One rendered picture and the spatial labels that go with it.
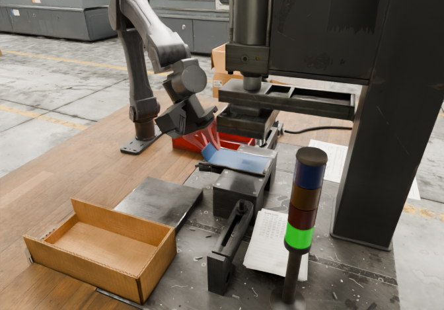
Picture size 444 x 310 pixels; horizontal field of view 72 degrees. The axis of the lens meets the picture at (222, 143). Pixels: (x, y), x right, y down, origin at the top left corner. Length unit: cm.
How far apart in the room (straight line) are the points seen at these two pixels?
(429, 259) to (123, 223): 179
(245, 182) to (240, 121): 15
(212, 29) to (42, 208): 507
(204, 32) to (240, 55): 518
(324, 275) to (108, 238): 44
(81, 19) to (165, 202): 693
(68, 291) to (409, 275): 170
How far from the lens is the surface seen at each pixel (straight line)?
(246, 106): 62
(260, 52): 58
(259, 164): 74
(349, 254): 70
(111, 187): 86
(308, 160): 38
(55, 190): 91
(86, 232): 74
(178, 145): 98
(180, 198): 75
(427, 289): 199
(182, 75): 64
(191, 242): 68
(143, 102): 96
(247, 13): 58
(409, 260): 209
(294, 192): 42
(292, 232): 46
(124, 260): 66
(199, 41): 584
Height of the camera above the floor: 139
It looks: 29 degrees down
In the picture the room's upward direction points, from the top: straight up
